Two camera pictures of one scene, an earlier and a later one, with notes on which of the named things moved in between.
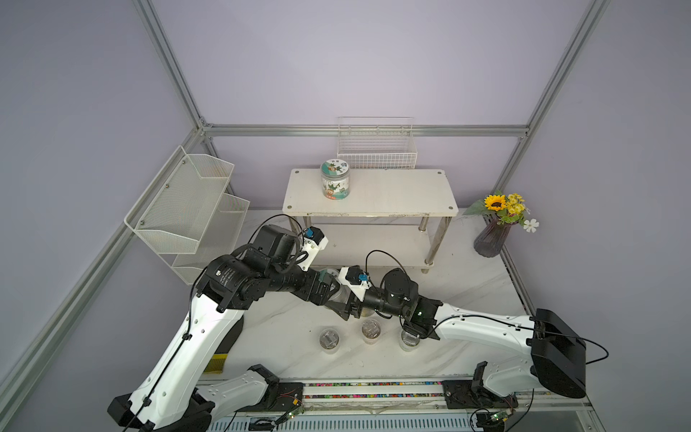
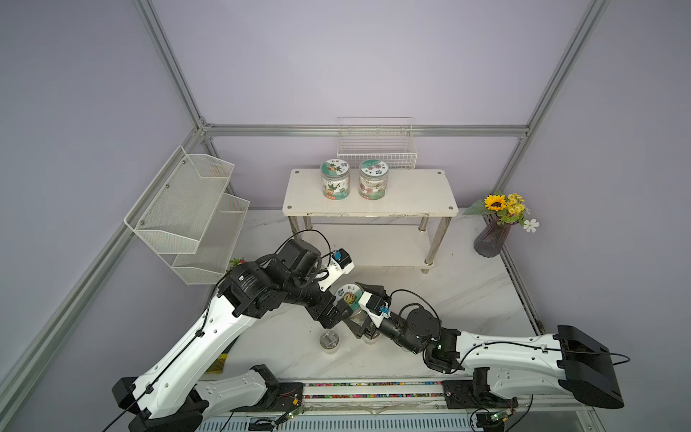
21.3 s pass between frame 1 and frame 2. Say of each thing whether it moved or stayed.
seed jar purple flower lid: moved
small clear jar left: stayed
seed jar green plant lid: stayed
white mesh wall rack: stayed
